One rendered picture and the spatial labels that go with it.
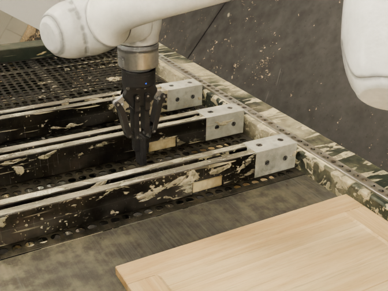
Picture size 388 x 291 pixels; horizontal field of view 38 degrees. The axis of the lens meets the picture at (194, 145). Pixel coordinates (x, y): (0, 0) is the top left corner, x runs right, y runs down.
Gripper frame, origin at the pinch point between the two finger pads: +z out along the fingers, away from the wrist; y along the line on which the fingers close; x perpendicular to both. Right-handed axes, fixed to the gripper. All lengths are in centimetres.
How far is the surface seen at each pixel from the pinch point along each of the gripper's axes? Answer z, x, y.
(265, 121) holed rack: 2.6, -4.7, -40.0
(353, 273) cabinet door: 7, 52, -19
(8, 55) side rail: 5, -106, 7
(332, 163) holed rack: 2.7, 22.6, -39.6
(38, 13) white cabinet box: 42, -327, -63
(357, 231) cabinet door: 7, 43, -29
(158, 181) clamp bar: 2.0, 12.4, 1.5
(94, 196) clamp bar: 1.7, 12.4, 16.1
